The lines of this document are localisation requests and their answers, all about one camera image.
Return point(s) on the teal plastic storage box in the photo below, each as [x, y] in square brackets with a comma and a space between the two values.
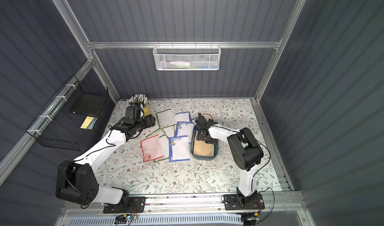
[216, 150]

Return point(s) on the yellow sticky note pad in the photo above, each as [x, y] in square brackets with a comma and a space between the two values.
[86, 123]

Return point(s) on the pink calculator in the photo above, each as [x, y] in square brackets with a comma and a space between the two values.
[210, 115]

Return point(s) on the white perforated cable tray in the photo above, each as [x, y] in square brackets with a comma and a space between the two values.
[221, 219]

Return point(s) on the beige ornate stationery paper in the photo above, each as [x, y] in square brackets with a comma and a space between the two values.
[202, 149]

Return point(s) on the blue bordered stationery paper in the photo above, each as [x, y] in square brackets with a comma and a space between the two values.
[183, 117]

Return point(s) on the bundle of pencils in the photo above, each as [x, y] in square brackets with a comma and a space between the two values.
[139, 100]

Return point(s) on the small green circuit board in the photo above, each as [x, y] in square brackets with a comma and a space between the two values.
[125, 219]

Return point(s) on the yellow pencil cup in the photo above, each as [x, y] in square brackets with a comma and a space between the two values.
[146, 110]

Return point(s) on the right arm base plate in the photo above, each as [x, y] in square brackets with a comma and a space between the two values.
[234, 202]

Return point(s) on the red bordered stationery paper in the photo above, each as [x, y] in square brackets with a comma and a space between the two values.
[152, 149]

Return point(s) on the black notebook in basket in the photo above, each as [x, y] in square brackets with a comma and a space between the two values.
[88, 104]

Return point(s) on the white wire mesh basket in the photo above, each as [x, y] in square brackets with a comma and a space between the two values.
[202, 57]

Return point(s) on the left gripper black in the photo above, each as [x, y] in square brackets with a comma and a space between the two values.
[149, 121]

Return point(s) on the blue floral paper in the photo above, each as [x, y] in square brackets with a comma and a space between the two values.
[184, 129]
[179, 149]

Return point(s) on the black wire wall basket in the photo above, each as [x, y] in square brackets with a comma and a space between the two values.
[56, 127]

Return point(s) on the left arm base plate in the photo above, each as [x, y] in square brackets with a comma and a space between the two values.
[126, 206]

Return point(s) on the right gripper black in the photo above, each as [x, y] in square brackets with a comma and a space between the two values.
[202, 135]

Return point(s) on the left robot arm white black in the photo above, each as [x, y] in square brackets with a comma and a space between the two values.
[76, 180]

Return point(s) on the green floral stationery paper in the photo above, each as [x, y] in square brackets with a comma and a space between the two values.
[169, 131]

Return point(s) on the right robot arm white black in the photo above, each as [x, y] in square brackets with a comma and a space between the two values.
[246, 152]

